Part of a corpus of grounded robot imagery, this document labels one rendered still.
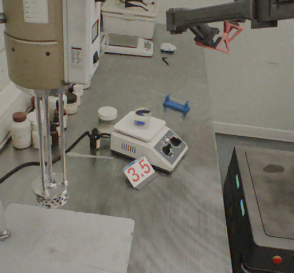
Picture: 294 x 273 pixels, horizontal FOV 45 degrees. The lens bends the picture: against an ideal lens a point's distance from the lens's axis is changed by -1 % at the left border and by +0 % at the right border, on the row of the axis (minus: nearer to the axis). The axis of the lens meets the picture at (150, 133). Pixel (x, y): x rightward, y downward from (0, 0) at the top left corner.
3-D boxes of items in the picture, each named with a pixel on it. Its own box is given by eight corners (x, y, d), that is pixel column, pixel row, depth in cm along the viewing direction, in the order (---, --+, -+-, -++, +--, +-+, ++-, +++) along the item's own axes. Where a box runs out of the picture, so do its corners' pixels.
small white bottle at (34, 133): (46, 145, 107) (45, 122, 102) (38, 150, 104) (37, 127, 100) (38, 142, 108) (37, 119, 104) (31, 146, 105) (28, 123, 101)
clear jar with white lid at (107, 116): (119, 135, 115) (120, 114, 111) (101, 139, 112) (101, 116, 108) (111, 126, 119) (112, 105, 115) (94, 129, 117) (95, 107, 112)
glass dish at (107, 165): (105, 158, 104) (105, 152, 103) (120, 165, 102) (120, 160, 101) (92, 166, 100) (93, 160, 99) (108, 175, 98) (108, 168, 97)
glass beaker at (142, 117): (130, 122, 106) (131, 98, 102) (146, 120, 108) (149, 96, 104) (136, 133, 102) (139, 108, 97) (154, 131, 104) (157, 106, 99)
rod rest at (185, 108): (189, 109, 135) (191, 100, 133) (186, 112, 133) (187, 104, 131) (166, 101, 139) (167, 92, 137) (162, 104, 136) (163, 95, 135)
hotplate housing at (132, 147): (187, 152, 111) (191, 130, 107) (170, 175, 101) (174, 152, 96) (124, 130, 118) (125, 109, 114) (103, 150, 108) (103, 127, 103)
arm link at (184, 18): (282, 27, 95) (283, -18, 92) (269, 27, 91) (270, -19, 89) (175, 36, 129) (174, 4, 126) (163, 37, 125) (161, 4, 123)
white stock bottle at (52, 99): (67, 123, 118) (66, 93, 112) (48, 123, 117) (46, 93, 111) (67, 114, 123) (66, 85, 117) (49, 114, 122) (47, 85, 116)
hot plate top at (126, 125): (166, 123, 109) (167, 121, 108) (149, 142, 99) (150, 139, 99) (131, 112, 113) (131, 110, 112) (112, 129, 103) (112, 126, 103)
